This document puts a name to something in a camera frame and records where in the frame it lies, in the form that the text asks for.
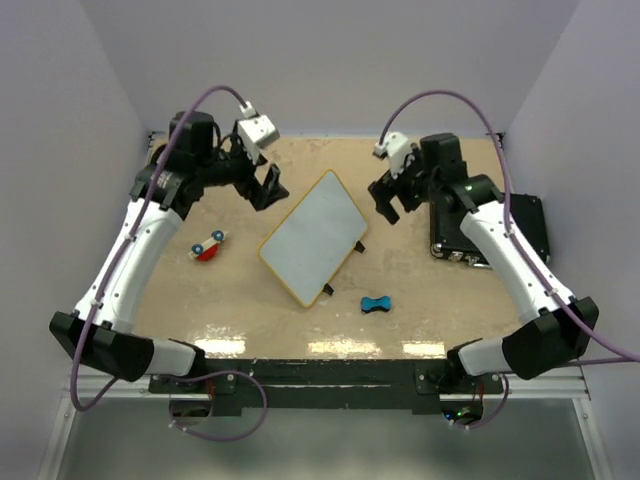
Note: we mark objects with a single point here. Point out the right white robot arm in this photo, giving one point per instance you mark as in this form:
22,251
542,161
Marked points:
555,323

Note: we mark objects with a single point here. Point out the blue whiteboard eraser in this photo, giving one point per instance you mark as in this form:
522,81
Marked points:
378,304

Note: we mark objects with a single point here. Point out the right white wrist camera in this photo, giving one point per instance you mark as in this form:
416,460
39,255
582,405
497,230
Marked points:
396,148

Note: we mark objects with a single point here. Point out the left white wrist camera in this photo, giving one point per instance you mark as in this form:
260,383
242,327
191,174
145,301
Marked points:
256,131

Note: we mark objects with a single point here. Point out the red white toy car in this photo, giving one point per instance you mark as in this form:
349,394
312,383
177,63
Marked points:
207,249

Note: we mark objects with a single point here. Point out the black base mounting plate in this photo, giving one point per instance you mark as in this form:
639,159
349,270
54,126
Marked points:
418,386

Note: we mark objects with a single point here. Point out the black hard case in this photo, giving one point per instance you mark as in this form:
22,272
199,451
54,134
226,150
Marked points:
447,242

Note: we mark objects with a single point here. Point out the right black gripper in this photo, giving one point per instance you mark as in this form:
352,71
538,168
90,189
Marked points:
388,185

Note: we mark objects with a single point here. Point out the yellow framed whiteboard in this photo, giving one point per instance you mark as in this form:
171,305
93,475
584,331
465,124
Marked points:
314,239

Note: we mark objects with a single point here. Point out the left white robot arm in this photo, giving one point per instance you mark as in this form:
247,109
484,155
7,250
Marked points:
98,332

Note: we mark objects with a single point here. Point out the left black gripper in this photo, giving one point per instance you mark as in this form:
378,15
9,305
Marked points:
251,187

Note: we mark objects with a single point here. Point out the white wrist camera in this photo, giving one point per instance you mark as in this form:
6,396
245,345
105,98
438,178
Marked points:
256,131
396,148

